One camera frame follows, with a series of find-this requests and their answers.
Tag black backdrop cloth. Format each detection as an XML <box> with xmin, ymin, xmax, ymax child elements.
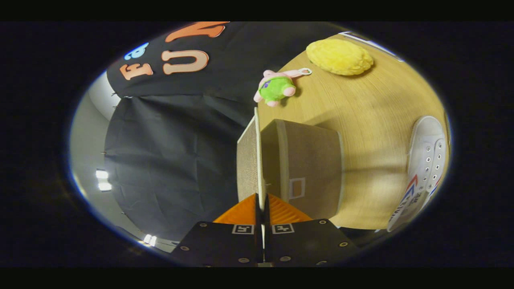
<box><xmin>104</xmin><ymin>22</ymin><xmax>346</xmax><ymax>241</ymax></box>

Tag yellow fluffy plush pad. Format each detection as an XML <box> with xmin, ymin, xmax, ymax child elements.
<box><xmin>306</xmin><ymin>39</ymin><xmax>374</xmax><ymax>76</ymax></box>

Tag white booklet with portrait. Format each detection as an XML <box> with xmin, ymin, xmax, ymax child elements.
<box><xmin>339</xmin><ymin>31</ymin><xmax>404</xmax><ymax>61</ymax></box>

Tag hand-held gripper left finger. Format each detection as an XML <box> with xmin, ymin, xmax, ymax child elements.
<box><xmin>171</xmin><ymin>193</ymin><xmax>261</xmax><ymax>267</ymax></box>

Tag pink plush toy green shorts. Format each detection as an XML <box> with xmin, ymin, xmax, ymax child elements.
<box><xmin>253</xmin><ymin>68</ymin><xmax>312</xmax><ymax>108</ymax></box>

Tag white canvas shoe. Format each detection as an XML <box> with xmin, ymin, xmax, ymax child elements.
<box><xmin>387</xmin><ymin>116</ymin><xmax>447</xmax><ymax>232</ymax></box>

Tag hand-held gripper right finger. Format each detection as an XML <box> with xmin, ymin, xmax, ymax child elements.
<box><xmin>263</xmin><ymin>193</ymin><xmax>360</xmax><ymax>267</ymax></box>

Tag brown fabric storage box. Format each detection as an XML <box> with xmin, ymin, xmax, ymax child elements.
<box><xmin>236</xmin><ymin>107</ymin><xmax>345</xmax><ymax>220</ymax></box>

